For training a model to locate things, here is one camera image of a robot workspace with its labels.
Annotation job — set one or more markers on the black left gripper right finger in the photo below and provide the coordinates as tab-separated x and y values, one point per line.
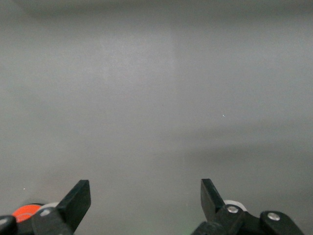
210	198

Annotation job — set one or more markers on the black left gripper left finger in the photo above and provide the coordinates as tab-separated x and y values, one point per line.
73	205

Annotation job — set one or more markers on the orange can with grey lid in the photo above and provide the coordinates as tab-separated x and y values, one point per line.
24	211

